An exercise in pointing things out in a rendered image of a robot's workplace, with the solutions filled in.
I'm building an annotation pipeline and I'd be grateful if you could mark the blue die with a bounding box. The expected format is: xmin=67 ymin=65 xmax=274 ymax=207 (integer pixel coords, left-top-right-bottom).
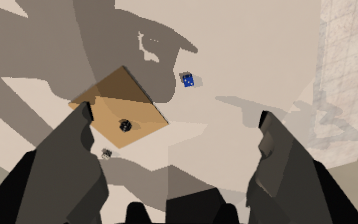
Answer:
xmin=183 ymin=74 xmax=194 ymax=87

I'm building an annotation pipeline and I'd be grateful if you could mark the brown flat mat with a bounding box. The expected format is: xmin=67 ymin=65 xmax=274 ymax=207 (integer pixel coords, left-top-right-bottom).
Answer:
xmin=68 ymin=65 xmax=169 ymax=149

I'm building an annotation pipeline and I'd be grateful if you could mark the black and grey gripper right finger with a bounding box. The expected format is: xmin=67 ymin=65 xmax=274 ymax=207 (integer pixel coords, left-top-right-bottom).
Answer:
xmin=246 ymin=110 xmax=358 ymax=224

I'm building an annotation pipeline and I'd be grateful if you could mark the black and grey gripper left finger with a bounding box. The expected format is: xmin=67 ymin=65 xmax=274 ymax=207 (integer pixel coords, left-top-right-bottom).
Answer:
xmin=0 ymin=101 xmax=109 ymax=224

